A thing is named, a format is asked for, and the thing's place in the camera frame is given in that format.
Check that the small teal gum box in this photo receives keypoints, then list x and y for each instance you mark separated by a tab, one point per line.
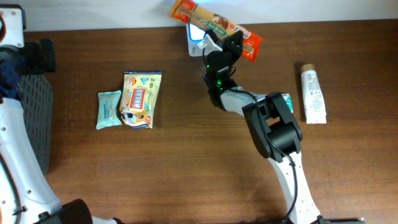
288	100

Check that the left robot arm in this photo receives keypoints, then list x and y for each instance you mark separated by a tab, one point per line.
26	197

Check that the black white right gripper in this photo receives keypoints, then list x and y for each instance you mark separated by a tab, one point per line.
234	52

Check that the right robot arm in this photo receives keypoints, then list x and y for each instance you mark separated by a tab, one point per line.
274	130

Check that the mint green wipes pack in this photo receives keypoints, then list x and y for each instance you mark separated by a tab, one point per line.
107	110

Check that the orange spaghetti packet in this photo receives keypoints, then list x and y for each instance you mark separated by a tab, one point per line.
190	12

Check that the grey plastic mesh basket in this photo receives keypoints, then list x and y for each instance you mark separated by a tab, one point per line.
37	103

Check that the beige snack bag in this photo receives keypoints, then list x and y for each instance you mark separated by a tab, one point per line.
138	99

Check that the white tube with gold cap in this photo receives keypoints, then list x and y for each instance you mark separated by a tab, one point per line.
314	103

